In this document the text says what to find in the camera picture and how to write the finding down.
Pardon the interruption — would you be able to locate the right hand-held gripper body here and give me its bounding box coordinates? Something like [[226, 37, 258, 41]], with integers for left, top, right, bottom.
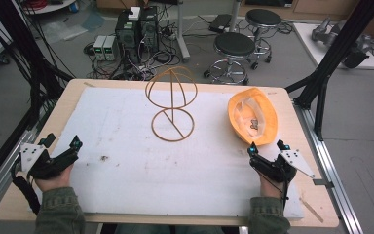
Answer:
[[248, 148, 317, 184]]

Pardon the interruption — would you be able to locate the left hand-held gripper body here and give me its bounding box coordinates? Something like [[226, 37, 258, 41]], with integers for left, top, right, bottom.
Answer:
[[19, 142, 79, 181]]

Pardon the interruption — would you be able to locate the orange hat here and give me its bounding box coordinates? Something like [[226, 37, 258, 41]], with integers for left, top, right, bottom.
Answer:
[[227, 87, 280, 147]]

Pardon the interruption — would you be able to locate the wooden wire hat stand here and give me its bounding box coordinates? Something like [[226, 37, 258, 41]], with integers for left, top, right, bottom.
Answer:
[[144, 65, 199, 143]]

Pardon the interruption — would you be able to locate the person's right hand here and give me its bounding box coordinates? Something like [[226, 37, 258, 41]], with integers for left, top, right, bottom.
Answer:
[[258, 174, 288, 200]]

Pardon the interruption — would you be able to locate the person's left hand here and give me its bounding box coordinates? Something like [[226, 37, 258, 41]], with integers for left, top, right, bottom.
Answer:
[[34, 163, 74, 193]]

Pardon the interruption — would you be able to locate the thin wooden stick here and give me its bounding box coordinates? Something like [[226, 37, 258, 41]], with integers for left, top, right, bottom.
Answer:
[[299, 197, 325, 224]]

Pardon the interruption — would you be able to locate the white foam mat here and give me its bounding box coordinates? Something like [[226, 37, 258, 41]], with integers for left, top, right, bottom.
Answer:
[[32, 86, 305, 219]]

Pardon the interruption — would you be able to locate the grey power supply unit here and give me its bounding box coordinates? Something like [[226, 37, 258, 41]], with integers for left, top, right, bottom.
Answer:
[[103, 35, 120, 62], [93, 34, 107, 61]]

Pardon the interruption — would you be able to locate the black round stool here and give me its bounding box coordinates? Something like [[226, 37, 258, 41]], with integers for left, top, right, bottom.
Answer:
[[244, 8, 283, 71], [203, 31, 257, 87]]

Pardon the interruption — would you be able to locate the white floor board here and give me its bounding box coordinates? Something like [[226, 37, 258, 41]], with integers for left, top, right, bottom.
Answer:
[[292, 21, 374, 71]]

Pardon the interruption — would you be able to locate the clear plastic sheet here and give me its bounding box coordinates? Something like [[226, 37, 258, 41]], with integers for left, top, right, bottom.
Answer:
[[40, 19, 90, 45]]

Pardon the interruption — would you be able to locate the black computer tower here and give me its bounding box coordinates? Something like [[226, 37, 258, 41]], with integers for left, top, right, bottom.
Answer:
[[138, 5, 160, 62], [114, 9, 141, 64]]

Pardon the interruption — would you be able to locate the black flat case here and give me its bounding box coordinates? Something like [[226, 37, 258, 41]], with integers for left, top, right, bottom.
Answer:
[[207, 13, 234, 34]]

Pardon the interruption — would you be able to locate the white round table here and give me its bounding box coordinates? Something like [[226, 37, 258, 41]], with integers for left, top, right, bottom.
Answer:
[[21, 0, 78, 16]]

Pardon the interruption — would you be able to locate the white box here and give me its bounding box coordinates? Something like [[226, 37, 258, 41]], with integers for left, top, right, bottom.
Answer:
[[128, 6, 141, 22]]

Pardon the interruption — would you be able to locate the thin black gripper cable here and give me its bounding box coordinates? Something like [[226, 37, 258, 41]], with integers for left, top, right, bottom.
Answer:
[[258, 164, 290, 210]]

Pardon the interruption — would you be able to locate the black sleeved gripper cable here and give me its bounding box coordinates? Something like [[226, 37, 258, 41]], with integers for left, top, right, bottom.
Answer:
[[10, 155, 42, 216]]

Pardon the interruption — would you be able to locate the aluminium rail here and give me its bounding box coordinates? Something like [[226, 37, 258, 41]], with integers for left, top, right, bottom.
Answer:
[[292, 98, 365, 234], [0, 105, 55, 219]]

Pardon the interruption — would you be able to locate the grey metal bracket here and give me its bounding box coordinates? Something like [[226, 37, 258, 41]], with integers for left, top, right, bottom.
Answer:
[[312, 177, 335, 190]]

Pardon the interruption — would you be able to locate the black frame strut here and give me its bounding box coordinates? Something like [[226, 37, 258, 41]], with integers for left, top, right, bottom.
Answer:
[[0, 0, 75, 129], [284, 0, 374, 142]]

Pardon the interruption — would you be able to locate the tangle of floor cables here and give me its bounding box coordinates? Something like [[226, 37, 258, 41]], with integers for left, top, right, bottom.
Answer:
[[83, 6, 189, 82]]

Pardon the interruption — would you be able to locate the grey metal stand post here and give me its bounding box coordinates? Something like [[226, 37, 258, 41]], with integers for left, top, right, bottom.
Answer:
[[173, 0, 192, 63]]

